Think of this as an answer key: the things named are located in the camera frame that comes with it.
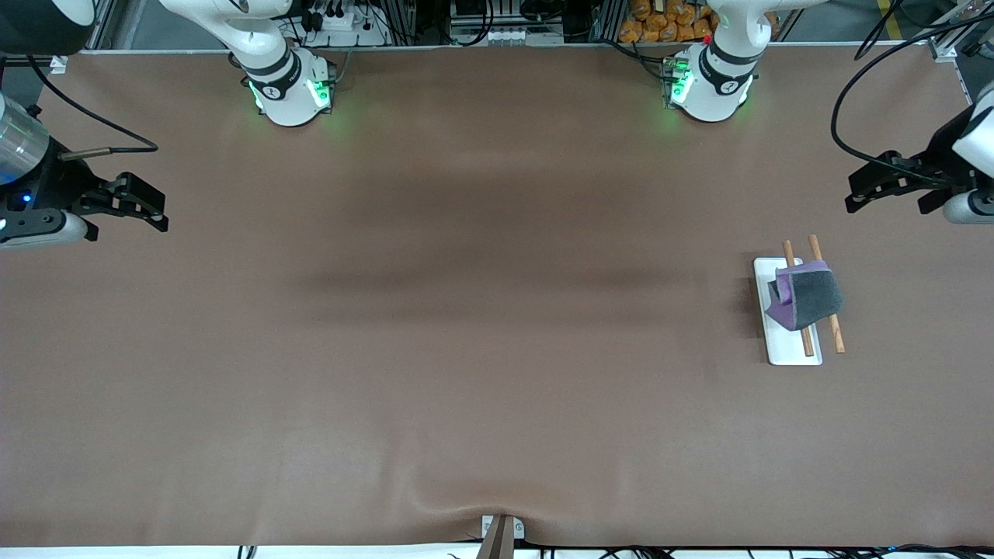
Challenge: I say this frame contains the purple and grey towel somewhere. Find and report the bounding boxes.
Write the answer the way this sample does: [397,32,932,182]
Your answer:
[764,260,844,332]

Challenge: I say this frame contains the white rack with wooden rods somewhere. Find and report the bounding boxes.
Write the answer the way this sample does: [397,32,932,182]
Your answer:
[753,234,846,366]

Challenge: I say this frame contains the white power strip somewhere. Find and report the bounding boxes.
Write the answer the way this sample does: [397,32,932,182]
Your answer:
[305,3,388,48]

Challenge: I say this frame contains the orange bagged goods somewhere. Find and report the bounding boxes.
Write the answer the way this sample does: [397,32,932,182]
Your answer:
[619,0,720,44]

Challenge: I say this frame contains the brown table mat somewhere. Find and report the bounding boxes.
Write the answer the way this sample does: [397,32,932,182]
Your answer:
[0,43,994,549]

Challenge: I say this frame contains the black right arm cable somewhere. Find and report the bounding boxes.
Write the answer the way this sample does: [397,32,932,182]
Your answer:
[27,53,159,161]

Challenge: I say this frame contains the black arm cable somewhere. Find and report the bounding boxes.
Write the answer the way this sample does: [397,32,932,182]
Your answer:
[27,53,159,161]
[830,0,994,189]

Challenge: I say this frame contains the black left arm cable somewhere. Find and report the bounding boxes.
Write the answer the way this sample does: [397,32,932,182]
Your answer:
[830,0,994,189]

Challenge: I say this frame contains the aluminium frame profile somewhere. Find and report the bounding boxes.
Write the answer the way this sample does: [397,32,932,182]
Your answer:
[48,0,119,75]
[916,0,975,64]

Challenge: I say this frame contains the grey metal mounting bracket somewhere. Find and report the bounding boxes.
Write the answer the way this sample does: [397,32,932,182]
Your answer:
[480,514,526,559]

